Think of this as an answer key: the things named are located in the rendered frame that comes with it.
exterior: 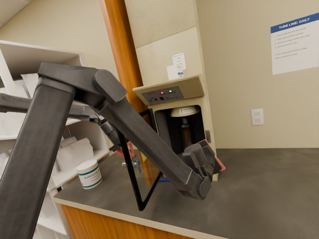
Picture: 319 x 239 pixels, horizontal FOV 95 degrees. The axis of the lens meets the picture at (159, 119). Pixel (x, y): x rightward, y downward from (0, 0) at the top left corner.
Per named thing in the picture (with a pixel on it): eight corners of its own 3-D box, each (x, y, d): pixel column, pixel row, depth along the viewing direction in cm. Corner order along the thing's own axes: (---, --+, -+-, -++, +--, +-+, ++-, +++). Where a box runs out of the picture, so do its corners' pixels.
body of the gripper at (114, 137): (118, 146, 73) (109, 134, 73) (132, 136, 69) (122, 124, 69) (110, 152, 68) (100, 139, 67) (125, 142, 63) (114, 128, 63)
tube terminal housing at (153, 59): (175, 157, 115) (154, 54, 99) (219, 158, 101) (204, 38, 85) (163, 177, 93) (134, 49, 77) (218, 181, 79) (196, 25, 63)
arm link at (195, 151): (180, 195, 47) (203, 199, 40) (165, 163, 46) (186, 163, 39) (198, 172, 54) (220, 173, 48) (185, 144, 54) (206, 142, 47)
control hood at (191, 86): (147, 104, 83) (143, 87, 81) (206, 95, 69) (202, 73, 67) (136, 108, 73) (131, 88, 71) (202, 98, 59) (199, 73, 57)
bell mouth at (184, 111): (175, 111, 98) (173, 103, 96) (202, 107, 90) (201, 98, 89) (165, 118, 82) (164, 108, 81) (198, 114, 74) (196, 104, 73)
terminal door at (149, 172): (163, 171, 90) (148, 108, 82) (141, 213, 62) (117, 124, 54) (161, 171, 90) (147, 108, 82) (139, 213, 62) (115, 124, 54)
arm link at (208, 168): (197, 188, 48) (215, 186, 45) (189, 170, 47) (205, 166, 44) (201, 175, 54) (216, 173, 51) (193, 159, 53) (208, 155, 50)
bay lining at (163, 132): (177, 148, 111) (168, 103, 104) (213, 148, 100) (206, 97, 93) (165, 166, 90) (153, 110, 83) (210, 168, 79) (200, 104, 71)
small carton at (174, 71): (174, 79, 70) (172, 67, 69) (183, 77, 67) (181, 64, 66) (168, 80, 66) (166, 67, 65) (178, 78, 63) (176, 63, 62)
